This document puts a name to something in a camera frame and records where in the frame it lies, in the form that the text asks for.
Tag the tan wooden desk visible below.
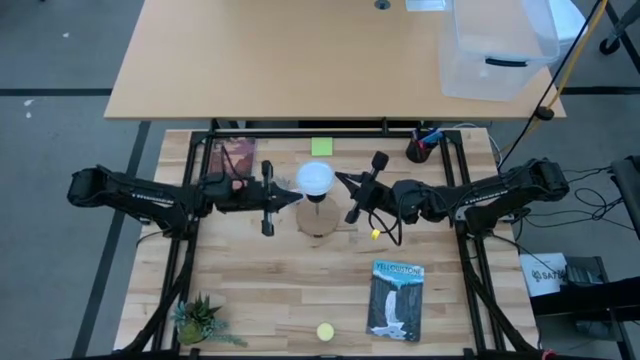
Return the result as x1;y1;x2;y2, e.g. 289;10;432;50
103;0;568;121

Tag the black chair seat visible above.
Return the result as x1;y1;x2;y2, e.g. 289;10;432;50
608;154;640;241

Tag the black mesh pen cup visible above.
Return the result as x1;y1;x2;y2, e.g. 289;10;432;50
404;130;440;165

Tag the black chair base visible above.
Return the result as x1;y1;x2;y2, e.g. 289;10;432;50
598;0;640;56

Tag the blue Yellowstone book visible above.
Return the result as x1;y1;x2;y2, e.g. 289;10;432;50
366;259;426;343

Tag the green sticky note pad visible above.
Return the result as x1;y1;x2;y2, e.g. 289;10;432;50
310;137;335;158

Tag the black floor cable tangle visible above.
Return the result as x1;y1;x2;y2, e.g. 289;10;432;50
519;167;626;232

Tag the small green succulent plant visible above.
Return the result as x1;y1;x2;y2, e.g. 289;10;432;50
170;293;249;349

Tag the white printed box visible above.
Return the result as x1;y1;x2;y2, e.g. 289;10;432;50
518;252;570;298

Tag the clear plastic sheet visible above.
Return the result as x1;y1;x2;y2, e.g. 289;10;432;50
404;0;447;13

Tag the yellow hanging cable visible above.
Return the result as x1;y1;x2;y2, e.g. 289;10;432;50
547;0;610;110

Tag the black hanging cable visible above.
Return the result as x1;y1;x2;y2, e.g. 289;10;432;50
497;0;604;171

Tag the black box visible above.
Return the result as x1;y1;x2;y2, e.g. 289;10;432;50
564;255;610;287

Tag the wooden lamp base black socket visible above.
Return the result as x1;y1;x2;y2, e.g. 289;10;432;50
294;192;343;238

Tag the white flood lightbulb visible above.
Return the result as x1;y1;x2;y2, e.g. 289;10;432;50
295;160;337;198

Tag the clear plastic storage bin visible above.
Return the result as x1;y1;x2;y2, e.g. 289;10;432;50
438;0;561;103

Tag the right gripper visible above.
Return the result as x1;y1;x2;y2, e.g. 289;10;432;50
334;151;402;225

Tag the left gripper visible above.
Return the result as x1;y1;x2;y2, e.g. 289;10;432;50
201;159;305;238

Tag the black equipment stand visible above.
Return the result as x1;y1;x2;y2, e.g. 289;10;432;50
528;279;640;360

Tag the brown canyon book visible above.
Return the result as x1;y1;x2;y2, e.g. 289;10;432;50
207;137;257;181

